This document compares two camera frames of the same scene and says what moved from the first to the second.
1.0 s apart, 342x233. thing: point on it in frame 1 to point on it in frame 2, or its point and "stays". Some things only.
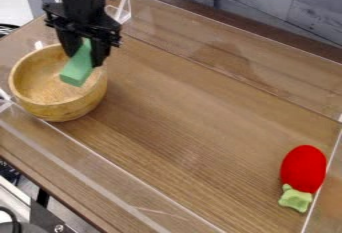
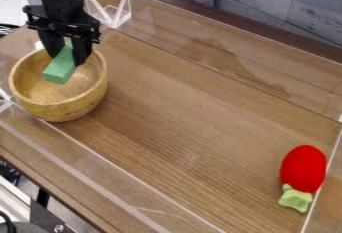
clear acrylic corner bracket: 121,13 stays
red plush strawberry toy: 304,167 stays
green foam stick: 79,69 to 62,66
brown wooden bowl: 48,97 stays
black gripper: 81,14 to 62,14
